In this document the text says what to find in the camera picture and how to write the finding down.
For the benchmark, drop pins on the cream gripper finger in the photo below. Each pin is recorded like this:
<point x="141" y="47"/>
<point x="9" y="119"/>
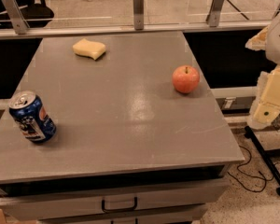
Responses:
<point x="266" y="107"/>
<point x="258" y="41"/>

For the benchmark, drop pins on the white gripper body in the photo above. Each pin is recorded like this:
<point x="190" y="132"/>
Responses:
<point x="272" y="42"/>

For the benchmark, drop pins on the red apple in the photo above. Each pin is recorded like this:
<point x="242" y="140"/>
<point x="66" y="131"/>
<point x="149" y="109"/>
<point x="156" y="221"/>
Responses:
<point x="185" y="78"/>

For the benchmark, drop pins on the blue pepsi can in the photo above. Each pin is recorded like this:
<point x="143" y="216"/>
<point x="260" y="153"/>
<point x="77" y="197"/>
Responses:
<point x="27" y="109"/>

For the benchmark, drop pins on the black stand leg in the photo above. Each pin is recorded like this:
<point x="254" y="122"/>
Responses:
<point x="266" y="155"/>

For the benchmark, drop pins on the grey top drawer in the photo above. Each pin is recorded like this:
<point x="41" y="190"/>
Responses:
<point x="88" y="202"/>

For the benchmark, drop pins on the grey drawer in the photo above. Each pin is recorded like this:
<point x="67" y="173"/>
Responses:
<point x="164" y="215"/>
<point x="88" y="202"/>

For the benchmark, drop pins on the grey lower drawer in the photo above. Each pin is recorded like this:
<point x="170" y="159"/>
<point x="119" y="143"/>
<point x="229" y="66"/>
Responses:
<point x="164" y="215"/>

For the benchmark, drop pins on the yellow sponge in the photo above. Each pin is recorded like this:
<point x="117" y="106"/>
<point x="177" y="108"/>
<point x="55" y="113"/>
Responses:
<point x="88" y="48"/>

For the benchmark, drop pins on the black office chair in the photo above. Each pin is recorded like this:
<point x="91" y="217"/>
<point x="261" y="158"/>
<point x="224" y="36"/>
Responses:
<point x="36" y="12"/>

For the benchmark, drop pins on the middle metal bracket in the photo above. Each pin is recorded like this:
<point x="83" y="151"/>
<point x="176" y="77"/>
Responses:
<point x="138" y="14"/>

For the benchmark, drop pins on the black drawer handle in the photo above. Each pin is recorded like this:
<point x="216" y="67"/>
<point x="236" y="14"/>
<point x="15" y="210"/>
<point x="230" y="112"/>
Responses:
<point x="116" y="206"/>

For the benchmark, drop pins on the grey metal rail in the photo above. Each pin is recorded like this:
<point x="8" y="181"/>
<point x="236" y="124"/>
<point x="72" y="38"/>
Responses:
<point x="125" y="29"/>

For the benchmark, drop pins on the left metal bracket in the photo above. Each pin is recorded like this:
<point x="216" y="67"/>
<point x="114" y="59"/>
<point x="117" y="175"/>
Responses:
<point x="18" y="22"/>

